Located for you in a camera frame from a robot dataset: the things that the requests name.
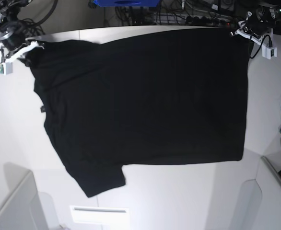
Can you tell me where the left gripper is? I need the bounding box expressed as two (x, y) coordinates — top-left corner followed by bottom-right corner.
(236, 19), (274, 41)

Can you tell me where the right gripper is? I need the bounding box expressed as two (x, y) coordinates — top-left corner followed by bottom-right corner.
(0, 30), (25, 51)

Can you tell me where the black T-shirt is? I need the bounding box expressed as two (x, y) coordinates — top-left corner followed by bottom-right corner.
(25, 28), (249, 197)

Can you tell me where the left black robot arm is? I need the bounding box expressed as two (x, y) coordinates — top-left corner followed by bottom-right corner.
(235, 2), (281, 38)

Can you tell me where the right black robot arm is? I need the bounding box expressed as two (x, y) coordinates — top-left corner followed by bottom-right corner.
(0, 0), (31, 51)

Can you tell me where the power strip with red light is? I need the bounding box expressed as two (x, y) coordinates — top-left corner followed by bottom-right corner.
(185, 16), (233, 27)

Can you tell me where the blue plastic bin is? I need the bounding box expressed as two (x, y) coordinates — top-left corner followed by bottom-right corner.
(94, 0), (160, 7)

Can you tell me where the white left corner box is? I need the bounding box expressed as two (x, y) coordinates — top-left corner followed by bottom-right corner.
(0, 171), (49, 230)

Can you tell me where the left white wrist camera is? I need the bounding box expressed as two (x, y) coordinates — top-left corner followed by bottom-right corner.
(262, 46), (277, 59)

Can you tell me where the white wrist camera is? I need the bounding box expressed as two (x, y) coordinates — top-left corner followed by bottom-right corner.
(0, 62), (13, 75)
(262, 46), (277, 59)

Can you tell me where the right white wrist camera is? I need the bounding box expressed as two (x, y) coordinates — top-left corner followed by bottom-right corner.
(0, 62), (13, 75)

